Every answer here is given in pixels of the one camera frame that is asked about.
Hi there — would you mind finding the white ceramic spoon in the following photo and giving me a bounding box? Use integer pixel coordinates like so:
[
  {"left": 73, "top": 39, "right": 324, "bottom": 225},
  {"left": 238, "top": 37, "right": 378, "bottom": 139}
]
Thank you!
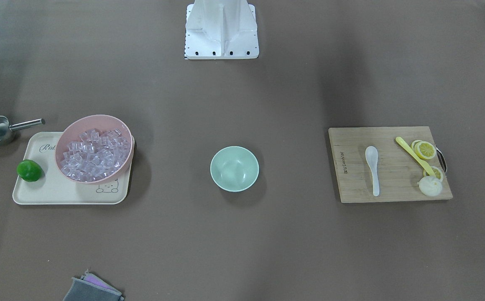
[{"left": 365, "top": 145, "right": 380, "bottom": 196}]

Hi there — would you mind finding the mint green bowl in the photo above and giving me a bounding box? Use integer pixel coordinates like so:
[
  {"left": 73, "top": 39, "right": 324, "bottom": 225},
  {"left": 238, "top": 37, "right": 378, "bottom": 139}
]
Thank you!
[{"left": 209, "top": 145, "right": 260, "bottom": 193}]

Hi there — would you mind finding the pink bowl of ice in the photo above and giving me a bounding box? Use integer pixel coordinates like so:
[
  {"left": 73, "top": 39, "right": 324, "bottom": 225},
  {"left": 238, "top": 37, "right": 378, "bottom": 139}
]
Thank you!
[{"left": 55, "top": 115, "right": 135, "bottom": 184}]

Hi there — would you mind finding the wooden cutting board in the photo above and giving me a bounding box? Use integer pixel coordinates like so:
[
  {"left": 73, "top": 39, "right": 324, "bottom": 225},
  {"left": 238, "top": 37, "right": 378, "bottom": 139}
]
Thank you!
[{"left": 328, "top": 126, "right": 453, "bottom": 204}]

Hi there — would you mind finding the yellow plastic knife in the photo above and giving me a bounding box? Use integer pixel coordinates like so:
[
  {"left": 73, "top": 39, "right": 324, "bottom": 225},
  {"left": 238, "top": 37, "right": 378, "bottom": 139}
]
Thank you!
[{"left": 395, "top": 137, "right": 436, "bottom": 176}]

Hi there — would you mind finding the lemon slice stack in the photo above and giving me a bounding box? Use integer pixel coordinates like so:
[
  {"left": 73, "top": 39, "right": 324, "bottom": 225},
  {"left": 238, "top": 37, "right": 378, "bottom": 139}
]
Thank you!
[{"left": 411, "top": 140, "right": 436, "bottom": 161}]

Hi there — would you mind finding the cream serving tray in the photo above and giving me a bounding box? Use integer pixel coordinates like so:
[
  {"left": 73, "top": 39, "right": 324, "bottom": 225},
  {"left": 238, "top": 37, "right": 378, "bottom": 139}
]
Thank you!
[{"left": 13, "top": 132, "right": 131, "bottom": 205}]

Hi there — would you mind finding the lemon slice near bun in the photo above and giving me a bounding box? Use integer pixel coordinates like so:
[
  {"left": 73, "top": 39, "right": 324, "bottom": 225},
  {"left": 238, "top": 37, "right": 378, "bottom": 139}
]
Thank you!
[{"left": 423, "top": 166, "right": 444, "bottom": 182}]

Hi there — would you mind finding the grey folded cloth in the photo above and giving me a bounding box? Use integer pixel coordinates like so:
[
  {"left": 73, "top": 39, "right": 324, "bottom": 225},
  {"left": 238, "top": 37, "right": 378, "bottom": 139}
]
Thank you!
[{"left": 63, "top": 271, "right": 125, "bottom": 301}]

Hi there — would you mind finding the green lime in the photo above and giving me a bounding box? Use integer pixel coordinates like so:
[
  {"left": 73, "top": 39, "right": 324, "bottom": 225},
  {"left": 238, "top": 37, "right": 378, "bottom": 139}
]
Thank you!
[{"left": 16, "top": 159, "right": 44, "bottom": 182}]

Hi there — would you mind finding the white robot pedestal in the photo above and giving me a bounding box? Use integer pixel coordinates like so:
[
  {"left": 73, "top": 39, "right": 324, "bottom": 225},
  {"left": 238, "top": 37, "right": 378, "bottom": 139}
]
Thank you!
[{"left": 184, "top": 0, "right": 260, "bottom": 60}]

